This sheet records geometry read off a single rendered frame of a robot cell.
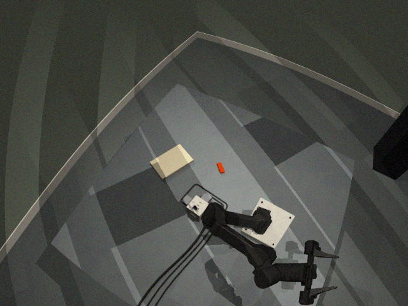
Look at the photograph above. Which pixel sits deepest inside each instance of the small orange-red block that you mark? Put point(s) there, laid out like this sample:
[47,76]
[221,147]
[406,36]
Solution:
[221,169]

